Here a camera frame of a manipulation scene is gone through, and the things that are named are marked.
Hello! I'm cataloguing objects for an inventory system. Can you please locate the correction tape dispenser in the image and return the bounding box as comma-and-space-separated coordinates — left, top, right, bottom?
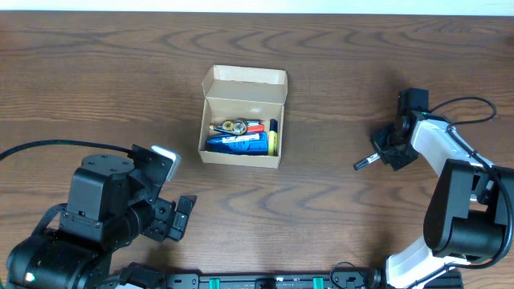
210, 120, 248, 136

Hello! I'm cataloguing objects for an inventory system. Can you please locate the left black cable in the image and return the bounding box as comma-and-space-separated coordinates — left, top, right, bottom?
0, 139, 133, 162

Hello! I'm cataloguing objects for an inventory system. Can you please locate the black marker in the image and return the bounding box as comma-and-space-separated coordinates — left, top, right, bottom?
353, 153, 380, 171

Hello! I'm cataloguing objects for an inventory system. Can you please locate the blue marker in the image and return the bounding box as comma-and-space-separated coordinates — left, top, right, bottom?
207, 133, 260, 145

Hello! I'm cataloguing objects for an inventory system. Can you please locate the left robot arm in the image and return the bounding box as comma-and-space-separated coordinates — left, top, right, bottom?
6, 146, 196, 288

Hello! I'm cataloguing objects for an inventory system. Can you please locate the blue plastic holder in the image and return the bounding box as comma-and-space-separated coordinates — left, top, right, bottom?
206, 132, 268, 155

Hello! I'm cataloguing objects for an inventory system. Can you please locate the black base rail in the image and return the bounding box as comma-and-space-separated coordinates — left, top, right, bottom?
112, 263, 465, 289

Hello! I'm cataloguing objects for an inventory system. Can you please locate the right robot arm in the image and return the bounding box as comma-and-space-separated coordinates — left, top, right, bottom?
366, 88, 513, 288

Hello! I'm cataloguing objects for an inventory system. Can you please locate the brown cardboard box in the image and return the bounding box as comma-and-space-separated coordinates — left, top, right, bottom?
198, 65, 288, 169

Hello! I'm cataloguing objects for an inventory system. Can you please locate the yellow highlighter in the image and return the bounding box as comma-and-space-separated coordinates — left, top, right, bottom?
268, 119, 278, 156

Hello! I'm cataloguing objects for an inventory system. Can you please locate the red lighter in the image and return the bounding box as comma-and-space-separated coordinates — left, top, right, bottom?
247, 124, 264, 133

